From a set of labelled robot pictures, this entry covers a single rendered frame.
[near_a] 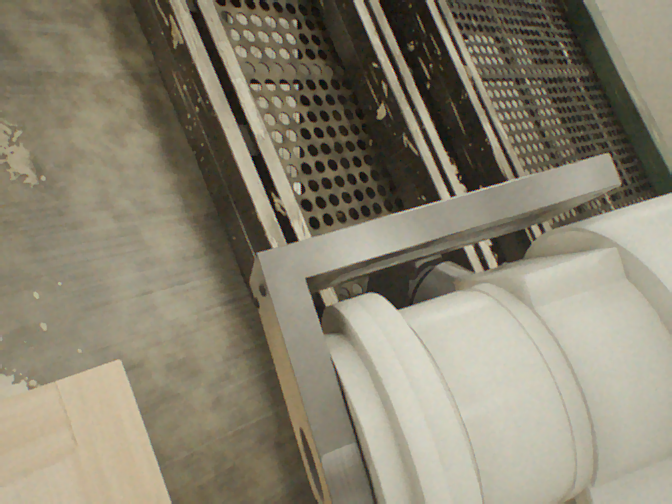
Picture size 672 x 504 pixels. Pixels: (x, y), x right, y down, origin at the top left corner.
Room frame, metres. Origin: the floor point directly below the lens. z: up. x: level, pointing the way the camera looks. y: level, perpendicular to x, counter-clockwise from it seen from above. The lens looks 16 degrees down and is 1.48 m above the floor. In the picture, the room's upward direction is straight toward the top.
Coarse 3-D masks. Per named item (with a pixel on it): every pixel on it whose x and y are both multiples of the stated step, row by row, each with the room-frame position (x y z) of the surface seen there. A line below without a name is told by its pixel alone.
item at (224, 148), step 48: (144, 0) 0.77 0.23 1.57; (192, 0) 0.76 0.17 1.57; (192, 48) 0.71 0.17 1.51; (192, 96) 0.71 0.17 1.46; (240, 96) 0.71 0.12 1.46; (192, 144) 0.71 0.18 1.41; (240, 144) 0.67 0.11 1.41; (240, 192) 0.65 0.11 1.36; (288, 192) 0.68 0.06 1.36; (240, 240) 0.66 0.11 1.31; (288, 240) 0.66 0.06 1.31
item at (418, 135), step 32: (320, 0) 1.03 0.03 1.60; (352, 0) 0.98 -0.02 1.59; (352, 32) 0.98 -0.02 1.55; (384, 32) 0.99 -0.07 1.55; (352, 64) 0.98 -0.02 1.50; (384, 64) 0.94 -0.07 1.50; (384, 96) 0.93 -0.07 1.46; (416, 96) 0.95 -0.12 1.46; (384, 128) 0.93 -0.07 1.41; (416, 128) 0.91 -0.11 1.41; (416, 160) 0.89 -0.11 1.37; (448, 160) 0.92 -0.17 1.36; (416, 192) 0.89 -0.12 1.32; (448, 192) 0.89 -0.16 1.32; (448, 256) 0.84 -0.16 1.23; (480, 256) 0.85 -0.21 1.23
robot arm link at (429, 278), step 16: (384, 272) 0.66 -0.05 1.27; (400, 272) 0.64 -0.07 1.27; (416, 272) 0.63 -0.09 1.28; (432, 272) 0.62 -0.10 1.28; (448, 272) 0.61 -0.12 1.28; (464, 272) 0.61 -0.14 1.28; (368, 288) 0.67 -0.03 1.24; (384, 288) 0.66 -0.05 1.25; (400, 288) 0.64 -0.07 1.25; (416, 288) 0.63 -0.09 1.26; (432, 288) 0.60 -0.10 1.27; (448, 288) 0.59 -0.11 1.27; (400, 304) 0.64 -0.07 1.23
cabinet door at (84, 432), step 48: (48, 384) 0.46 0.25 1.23; (96, 384) 0.48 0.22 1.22; (0, 432) 0.42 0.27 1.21; (48, 432) 0.44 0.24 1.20; (96, 432) 0.46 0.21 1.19; (144, 432) 0.48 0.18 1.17; (0, 480) 0.40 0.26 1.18; (48, 480) 0.42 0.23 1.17; (96, 480) 0.43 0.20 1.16; (144, 480) 0.45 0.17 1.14
